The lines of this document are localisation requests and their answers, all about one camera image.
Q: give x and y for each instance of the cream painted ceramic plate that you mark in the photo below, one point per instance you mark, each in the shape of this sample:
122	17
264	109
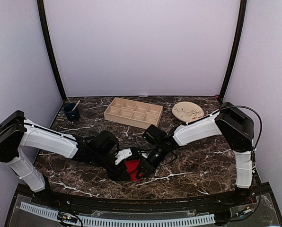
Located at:
187	111

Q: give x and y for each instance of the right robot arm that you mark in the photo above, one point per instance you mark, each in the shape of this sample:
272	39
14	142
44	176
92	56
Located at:
229	121

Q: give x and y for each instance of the left black frame post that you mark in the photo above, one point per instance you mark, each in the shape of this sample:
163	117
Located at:
49	49

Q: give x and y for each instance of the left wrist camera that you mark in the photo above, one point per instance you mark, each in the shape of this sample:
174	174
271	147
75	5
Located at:
122	155

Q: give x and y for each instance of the wooden compartment tray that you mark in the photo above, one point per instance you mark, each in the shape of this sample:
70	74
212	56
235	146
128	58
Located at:
133	113

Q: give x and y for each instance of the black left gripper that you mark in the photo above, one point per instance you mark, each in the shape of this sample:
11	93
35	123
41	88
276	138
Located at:
118	171

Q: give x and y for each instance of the white perforated cable duct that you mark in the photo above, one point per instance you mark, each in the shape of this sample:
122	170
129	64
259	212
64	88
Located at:
114	219

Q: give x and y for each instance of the black frame post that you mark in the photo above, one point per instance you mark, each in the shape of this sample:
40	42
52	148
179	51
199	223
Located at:
234	49
49	49

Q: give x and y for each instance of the dark blue cup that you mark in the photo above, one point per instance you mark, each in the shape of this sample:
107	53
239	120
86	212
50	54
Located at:
72	112

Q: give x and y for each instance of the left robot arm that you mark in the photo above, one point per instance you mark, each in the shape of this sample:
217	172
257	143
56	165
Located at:
17	132

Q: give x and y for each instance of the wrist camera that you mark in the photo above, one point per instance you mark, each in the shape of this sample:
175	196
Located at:
153	135
122	155

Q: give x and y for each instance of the wooden stick in cup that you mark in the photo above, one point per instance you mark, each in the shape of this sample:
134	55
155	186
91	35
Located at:
76	105

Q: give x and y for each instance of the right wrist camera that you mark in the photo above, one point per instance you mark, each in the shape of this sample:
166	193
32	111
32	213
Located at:
153	135

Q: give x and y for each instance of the red Santa face sock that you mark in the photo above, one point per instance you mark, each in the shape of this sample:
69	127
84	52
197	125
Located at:
132	169

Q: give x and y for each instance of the right black frame post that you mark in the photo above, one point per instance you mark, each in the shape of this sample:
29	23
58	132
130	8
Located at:
234	49

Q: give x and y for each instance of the black front rail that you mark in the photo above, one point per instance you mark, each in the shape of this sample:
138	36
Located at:
82	204

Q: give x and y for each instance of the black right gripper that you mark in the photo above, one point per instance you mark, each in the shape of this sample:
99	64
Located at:
148	166

